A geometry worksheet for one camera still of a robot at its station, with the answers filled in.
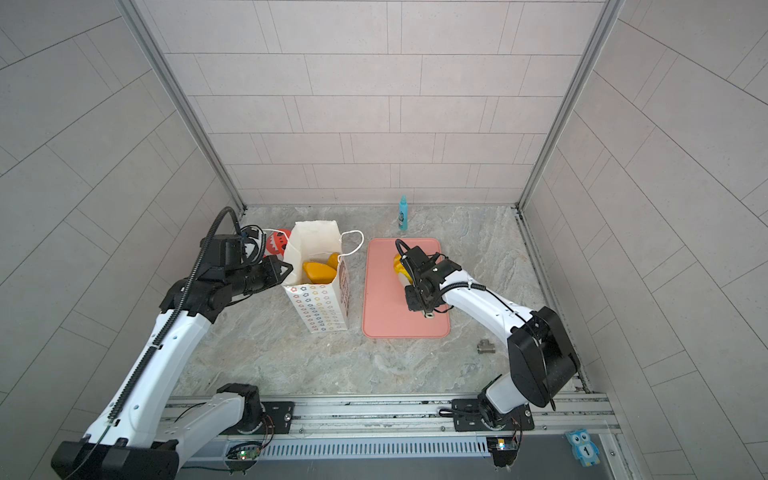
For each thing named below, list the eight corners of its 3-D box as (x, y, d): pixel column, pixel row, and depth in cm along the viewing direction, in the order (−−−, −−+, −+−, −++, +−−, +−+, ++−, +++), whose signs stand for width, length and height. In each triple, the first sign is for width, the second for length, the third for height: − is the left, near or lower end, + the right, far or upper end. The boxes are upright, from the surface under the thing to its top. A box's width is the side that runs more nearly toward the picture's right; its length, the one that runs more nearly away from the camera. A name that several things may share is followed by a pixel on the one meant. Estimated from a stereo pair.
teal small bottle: (398, 230, 112) (398, 208, 102) (398, 203, 121) (398, 181, 112) (407, 230, 112) (408, 208, 102) (407, 203, 121) (407, 181, 112)
